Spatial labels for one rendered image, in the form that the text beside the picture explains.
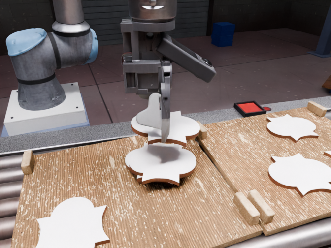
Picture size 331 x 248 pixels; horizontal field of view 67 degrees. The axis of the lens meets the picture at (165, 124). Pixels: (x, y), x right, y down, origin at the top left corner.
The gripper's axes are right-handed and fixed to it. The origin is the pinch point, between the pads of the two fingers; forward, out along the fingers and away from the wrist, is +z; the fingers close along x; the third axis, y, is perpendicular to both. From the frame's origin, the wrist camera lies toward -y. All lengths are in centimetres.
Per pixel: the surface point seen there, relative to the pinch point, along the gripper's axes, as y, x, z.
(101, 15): 95, -460, 54
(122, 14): 57, -473, 54
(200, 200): -6.4, 10.0, 11.4
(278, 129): -31.4, -12.4, 10.4
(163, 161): 0.5, 3.0, 7.4
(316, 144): -39.1, -6.3, 11.4
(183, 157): -3.9, 1.8, 7.4
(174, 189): -1.6, 7.1, 11.5
